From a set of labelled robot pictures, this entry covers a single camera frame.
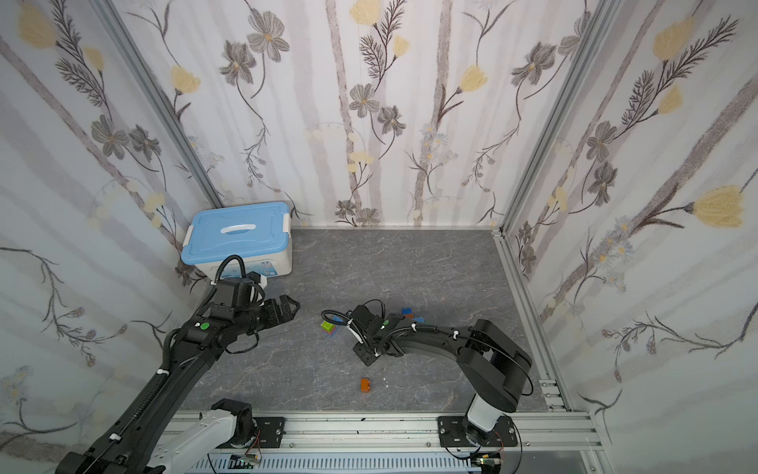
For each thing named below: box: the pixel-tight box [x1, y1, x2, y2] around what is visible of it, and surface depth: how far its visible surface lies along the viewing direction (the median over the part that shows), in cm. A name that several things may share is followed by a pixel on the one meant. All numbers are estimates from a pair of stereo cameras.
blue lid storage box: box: [181, 201, 294, 283], surface depth 98 cm
